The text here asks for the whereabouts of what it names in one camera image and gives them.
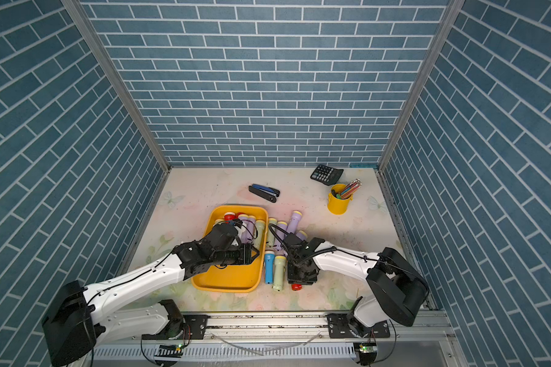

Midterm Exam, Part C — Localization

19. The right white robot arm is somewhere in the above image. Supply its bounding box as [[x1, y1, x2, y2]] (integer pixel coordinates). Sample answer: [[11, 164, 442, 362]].
[[283, 233, 429, 333]]

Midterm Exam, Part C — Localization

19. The coloured pens bundle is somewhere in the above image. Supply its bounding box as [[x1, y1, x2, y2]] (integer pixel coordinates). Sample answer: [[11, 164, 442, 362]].
[[335, 179, 362, 200]]

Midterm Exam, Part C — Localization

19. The black desk calculator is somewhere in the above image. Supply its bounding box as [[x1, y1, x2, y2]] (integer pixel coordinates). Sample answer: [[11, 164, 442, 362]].
[[310, 165, 344, 186]]

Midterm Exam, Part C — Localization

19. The yellow pen cup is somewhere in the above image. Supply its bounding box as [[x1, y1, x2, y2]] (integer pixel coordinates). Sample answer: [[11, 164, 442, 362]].
[[328, 183, 353, 215]]

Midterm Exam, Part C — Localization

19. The yellow plastic storage tray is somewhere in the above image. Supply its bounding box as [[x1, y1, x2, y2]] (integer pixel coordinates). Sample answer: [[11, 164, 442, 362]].
[[191, 205, 269, 293]]

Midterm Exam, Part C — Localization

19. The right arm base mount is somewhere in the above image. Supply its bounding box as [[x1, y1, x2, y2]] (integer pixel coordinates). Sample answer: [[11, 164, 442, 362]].
[[326, 297, 390, 339]]

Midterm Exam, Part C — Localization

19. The black and blue stapler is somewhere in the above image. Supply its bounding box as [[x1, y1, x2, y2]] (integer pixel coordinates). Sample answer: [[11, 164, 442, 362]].
[[248, 184, 280, 203]]

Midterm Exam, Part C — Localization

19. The blue flashlight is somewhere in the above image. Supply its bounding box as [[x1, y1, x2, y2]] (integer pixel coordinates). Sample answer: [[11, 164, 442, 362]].
[[264, 250, 275, 284]]

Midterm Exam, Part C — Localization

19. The green flashlight beside tray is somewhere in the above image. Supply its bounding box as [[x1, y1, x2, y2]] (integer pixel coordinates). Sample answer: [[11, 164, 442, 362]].
[[266, 218, 277, 251]]

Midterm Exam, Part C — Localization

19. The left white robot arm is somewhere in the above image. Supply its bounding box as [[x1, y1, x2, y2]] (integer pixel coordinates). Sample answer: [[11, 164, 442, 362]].
[[41, 222, 261, 366]]

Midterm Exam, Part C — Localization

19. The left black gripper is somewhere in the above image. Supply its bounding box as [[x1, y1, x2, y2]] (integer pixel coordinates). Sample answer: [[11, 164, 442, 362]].
[[210, 242, 263, 266]]

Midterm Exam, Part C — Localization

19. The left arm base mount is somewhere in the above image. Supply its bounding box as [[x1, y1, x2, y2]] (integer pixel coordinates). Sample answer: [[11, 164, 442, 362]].
[[142, 300, 209, 342]]

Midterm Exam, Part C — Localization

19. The purple flashlight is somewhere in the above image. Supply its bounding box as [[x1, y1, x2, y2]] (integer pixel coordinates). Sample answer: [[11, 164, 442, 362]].
[[275, 221, 288, 252], [237, 213, 249, 231], [295, 230, 307, 241], [287, 210, 302, 233], [244, 215, 257, 243]]

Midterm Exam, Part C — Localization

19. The red flashlight white logo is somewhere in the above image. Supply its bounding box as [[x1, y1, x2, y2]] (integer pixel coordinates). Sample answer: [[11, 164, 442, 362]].
[[223, 212, 237, 221]]

